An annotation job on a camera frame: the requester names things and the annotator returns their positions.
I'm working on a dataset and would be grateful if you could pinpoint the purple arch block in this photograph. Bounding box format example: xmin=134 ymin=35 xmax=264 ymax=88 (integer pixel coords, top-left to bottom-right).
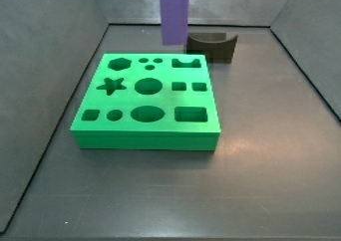
xmin=161 ymin=0 xmax=189 ymax=45

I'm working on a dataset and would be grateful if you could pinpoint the dark arch block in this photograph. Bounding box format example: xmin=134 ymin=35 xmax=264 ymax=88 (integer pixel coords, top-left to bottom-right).
xmin=185 ymin=32 xmax=238 ymax=64

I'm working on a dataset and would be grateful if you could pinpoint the green shape sorter block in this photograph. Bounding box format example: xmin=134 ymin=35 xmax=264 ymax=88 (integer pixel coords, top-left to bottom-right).
xmin=71 ymin=53 xmax=221 ymax=150

